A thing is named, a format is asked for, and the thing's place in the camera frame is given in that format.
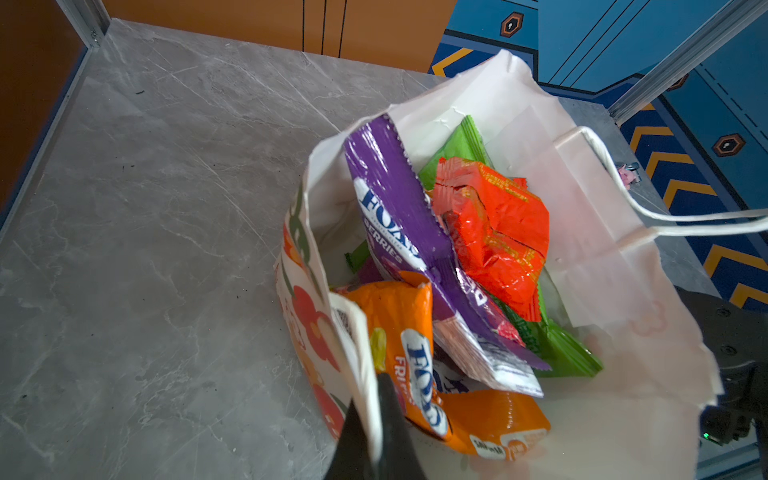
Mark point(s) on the red small snack packet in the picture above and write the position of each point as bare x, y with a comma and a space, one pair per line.
500, 231

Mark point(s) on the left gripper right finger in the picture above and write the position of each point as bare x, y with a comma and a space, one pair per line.
398, 460

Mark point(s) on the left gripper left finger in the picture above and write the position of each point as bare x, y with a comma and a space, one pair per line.
351, 459

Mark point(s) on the aluminium corner post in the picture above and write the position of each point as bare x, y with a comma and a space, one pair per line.
89, 18
718, 30

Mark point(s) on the white paper bag with flowers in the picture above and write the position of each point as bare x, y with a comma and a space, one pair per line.
639, 418

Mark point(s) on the left aluminium corner post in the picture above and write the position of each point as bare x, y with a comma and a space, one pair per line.
89, 18

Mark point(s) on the orange snack packet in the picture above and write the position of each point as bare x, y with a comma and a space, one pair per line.
392, 322

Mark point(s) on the right aluminium corner post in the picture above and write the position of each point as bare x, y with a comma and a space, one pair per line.
718, 30

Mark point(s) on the purple small snack packet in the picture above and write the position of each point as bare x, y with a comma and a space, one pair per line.
405, 236

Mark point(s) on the large green Lays chip bag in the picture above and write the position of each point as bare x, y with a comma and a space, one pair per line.
565, 355

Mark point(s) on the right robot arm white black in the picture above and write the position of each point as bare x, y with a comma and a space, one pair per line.
738, 340

